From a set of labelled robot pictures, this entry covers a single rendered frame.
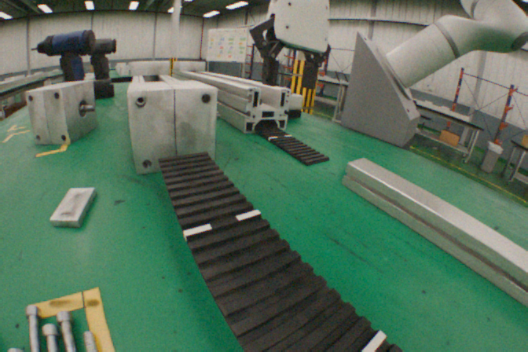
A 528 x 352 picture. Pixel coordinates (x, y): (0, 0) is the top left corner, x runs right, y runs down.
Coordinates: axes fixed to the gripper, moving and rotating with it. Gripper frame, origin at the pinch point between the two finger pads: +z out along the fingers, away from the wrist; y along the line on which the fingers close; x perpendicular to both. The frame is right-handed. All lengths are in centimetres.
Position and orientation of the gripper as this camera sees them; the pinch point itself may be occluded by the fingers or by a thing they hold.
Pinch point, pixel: (290, 79)
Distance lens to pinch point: 34.9
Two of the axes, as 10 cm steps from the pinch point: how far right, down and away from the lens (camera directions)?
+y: 8.3, -1.4, 5.4
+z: -1.1, 9.1, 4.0
